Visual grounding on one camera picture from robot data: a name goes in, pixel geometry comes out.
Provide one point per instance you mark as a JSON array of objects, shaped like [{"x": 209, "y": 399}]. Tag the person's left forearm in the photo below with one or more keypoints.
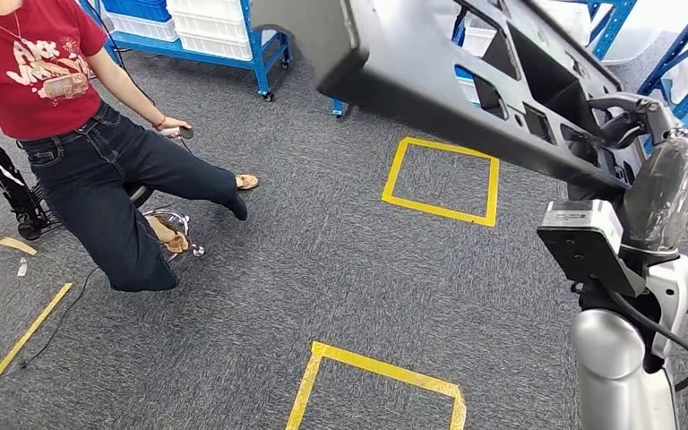
[{"x": 139, "y": 102}]

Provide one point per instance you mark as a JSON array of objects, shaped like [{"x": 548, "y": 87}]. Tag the white black handheld controller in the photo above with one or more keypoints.
[{"x": 186, "y": 133}]

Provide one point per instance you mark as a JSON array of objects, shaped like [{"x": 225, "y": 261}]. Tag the blue plastic tray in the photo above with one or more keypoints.
[{"x": 465, "y": 72}]

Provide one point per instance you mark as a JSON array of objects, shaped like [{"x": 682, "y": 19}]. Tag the yellow floor tape line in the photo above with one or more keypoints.
[{"x": 17, "y": 350}]

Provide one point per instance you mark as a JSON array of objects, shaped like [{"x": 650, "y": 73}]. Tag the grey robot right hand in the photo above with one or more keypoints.
[{"x": 670, "y": 190}]

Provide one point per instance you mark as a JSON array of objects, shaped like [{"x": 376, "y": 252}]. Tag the blue plastic crate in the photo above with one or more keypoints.
[{"x": 136, "y": 9}]

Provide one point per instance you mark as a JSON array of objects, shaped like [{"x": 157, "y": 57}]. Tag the translucent white plastic crate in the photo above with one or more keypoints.
[{"x": 638, "y": 47}]

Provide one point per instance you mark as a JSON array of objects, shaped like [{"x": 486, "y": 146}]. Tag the person's left hand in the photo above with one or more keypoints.
[{"x": 172, "y": 124}]

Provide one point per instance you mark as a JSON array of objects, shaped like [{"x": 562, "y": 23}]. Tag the small white scrap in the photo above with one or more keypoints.
[{"x": 22, "y": 267}]

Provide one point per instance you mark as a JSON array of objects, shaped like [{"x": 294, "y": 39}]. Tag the beige tape piece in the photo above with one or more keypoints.
[{"x": 17, "y": 245}]

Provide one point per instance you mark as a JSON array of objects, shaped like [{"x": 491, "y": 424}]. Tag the yellow floor tape square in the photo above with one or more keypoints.
[{"x": 439, "y": 211}]

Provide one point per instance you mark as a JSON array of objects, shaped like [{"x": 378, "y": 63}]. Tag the white plastic tray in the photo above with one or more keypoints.
[
  {"x": 477, "y": 41},
  {"x": 201, "y": 5},
  {"x": 572, "y": 15},
  {"x": 213, "y": 47},
  {"x": 468, "y": 92},
  {"x": 207, "y": 24}
]

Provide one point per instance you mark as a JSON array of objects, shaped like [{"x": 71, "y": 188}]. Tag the black wheeled device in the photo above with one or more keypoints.
[{"x": 6, "y": 190}]

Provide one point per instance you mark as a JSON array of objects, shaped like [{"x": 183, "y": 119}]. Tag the blue wheeled shelf rack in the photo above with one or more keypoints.
[{"x": 250, "y": 41}]

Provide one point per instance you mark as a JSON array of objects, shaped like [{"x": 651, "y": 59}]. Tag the tan sandal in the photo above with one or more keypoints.
[
  {"x": 248, "y": 181},
  {"x": 172, "y": 240}
]

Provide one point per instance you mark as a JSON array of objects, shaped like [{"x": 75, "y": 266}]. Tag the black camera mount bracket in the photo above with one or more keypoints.
[{"x": 587, "y": 261}]

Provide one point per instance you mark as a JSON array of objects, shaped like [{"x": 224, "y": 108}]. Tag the black plastic panel part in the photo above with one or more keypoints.
[{"x": 391, "y": 53}]

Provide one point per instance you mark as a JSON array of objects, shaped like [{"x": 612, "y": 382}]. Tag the person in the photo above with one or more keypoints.
[{"x": 41, "y": 71}]

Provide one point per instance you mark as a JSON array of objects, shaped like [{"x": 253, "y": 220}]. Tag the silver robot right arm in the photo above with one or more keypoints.
[{"x": 605, "y": 368}]

